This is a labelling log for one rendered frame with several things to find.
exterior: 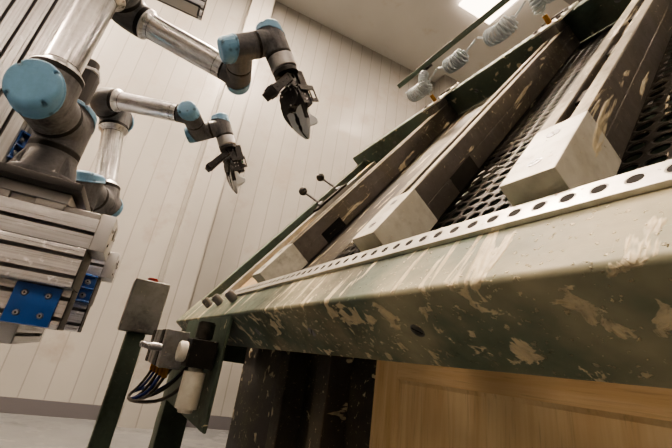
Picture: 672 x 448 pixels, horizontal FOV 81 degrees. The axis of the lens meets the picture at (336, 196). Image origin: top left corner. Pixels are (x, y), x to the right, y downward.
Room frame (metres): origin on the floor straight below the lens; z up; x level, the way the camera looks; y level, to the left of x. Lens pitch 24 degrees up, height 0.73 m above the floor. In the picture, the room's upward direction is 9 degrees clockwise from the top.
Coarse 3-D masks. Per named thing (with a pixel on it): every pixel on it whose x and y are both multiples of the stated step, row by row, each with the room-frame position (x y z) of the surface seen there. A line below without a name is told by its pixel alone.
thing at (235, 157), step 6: (228, 144) 1.47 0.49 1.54; (234, 144) 1.49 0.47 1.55; (222, 150) 1.50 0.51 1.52; (228, 150) 1.49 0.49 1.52; (234, 150) 1.50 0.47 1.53; (240, 150) 1.51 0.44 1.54; (228, 156) 1.49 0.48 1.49; (234, 156) 1.50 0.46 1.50; (240, 156) 1.49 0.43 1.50; (228, 162) 1.48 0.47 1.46; (234, 162) 1.49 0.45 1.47; (240, 162) 1.51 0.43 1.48; (228, 168) 1.49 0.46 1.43; (234, 168) 1.50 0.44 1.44; (240, 168) 1.51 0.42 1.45; (228, 174) 1.53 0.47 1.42
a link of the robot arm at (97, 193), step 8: (80, 176) 1.31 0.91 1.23; (88, 176) 1.32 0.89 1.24; (96, 176) 1.33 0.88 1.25; (88, 184) 1.32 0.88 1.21; (96, 184) 1.34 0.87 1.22; (88, 192) 1.33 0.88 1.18; (96, 192) 1.36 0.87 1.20; (104, 192) 1.40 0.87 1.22; (88, 200) 1.34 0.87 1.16; (96, 200) 1.38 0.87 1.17; (104, 200) 1.42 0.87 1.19; (96, 208) 1.42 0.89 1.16
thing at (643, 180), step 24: (648, 168) 0.24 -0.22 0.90; (576, 192) 0.29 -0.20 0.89; (600, 192) 0.26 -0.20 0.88; (624, 192) 0.25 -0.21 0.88; (480, 216) 0.38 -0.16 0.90; (504, 216) 0.34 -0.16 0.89; (528, 216) 0.31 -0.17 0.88; (408, 240) 0.48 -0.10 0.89; (432, 240) 0.42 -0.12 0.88; (456, 240) 0.39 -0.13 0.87; (336, 264) 0.63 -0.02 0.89; (360, 264) 0.56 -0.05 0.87; (240, 288) 1.13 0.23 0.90; (264, 288) 0.91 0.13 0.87
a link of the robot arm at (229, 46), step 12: (228, 36) 0.81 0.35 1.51; (240, 36) 0.82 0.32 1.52; (252, 36) 0.82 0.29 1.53; (228, 48) 0.82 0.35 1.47; (240, 48) 0.83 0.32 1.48; (252, 48) 0.84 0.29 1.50; (228, 60) 0.85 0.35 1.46; (240, 60) 0.86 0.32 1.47; (252, 60) 0.90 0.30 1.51; (240, 72) 0.92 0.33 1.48
